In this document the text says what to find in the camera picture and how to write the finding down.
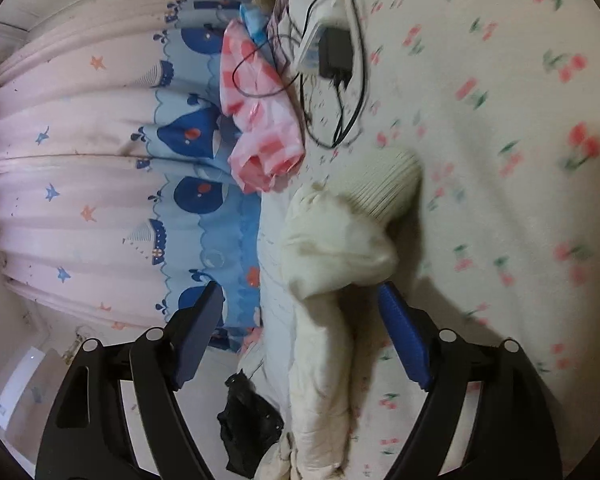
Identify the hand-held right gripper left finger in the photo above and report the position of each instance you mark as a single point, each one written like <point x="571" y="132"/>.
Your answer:
<point x="200" y="335"/>

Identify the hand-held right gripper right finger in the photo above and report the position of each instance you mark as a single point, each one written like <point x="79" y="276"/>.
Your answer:
<point x="405" y="335"/>

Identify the cream padded jacket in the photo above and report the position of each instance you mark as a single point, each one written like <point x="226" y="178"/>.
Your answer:
<point x="330" y="240"/>

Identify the black crumpled garment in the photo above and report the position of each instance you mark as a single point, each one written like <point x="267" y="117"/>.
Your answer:
<point x="250" y="420"/>

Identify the pink whale print curtain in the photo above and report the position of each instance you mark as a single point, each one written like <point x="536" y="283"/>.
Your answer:
<point x="80" y="185"/>

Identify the pink checkered plastic bag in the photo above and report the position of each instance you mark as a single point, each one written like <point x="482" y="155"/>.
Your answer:
<point x="260" y="110"/>

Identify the power strip with black charger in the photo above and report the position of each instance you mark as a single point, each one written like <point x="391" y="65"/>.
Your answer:
<point x="339" y="105"/>

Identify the black power adapter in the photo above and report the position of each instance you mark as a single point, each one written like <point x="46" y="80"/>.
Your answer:
<point x="336" y="52"/>

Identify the light blue plastic bag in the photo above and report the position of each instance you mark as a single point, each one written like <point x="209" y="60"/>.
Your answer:
<point x="255" y="22"/>

